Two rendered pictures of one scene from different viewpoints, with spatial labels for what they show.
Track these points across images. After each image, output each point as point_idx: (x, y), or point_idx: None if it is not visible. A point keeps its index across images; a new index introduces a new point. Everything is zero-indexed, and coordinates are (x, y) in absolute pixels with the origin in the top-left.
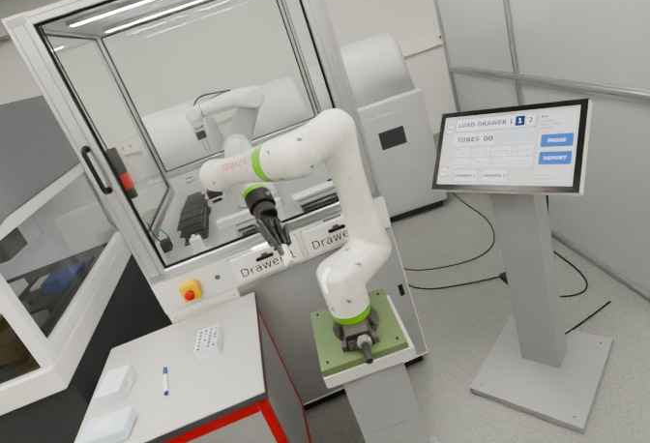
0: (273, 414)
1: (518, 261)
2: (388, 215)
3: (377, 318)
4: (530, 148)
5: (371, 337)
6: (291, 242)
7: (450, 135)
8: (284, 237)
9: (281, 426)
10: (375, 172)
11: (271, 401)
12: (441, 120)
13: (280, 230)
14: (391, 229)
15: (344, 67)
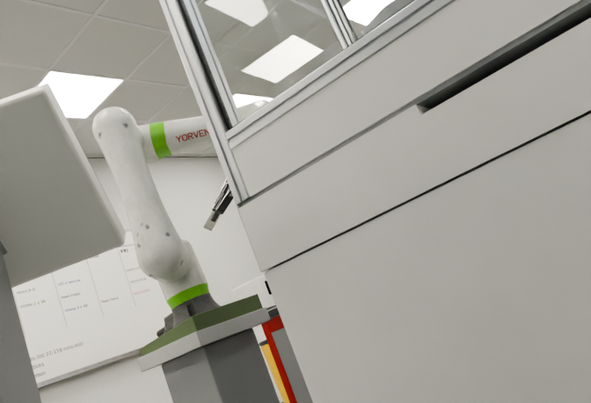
0: (268, 344)
1: None
2: (251, 247)
3: (174, 325)
4: None
5: (166, 326)
6: (215, 210)
7: None
8: (218, 203)
9: (286, 368)
10: (218, 157)
11: (280, 340)
12: (55, 98)
13: (222, 194)
14: (267, 281)
15: None
